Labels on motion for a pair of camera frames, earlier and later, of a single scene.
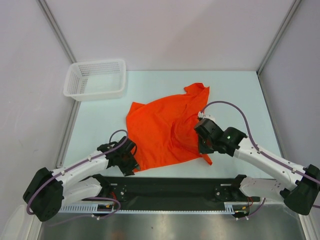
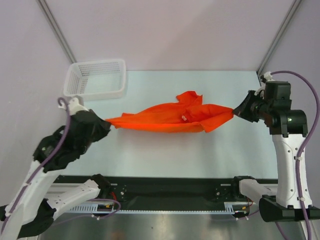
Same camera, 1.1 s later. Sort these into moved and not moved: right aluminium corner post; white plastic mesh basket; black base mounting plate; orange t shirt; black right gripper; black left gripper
Moved: orange t shirt; black right gripper; black left gripper
Not moved: black base mounting plate; right aluminium corner post; white plastic mesh basket
